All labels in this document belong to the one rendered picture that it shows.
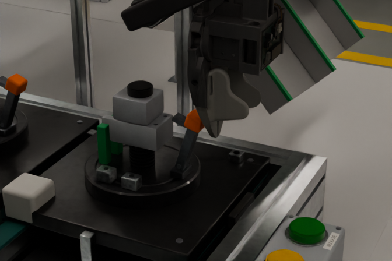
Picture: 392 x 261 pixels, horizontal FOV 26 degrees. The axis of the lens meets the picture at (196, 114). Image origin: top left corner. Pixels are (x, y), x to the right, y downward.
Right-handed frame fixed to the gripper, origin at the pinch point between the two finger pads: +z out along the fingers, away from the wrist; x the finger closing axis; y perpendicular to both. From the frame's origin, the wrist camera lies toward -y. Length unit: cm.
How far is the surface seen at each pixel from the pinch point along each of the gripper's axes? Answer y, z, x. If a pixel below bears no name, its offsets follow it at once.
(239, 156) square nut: 0.1, 8.3, 8.8
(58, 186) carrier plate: -17.2, 9.2, -6.0
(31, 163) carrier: -23.4, 9.2, -2.7
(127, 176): -7.8, 5.8, -5.5
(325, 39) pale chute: -0.5, 5.0, 44.9
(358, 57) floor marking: -57, 106, 291
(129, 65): -42, 20, 54
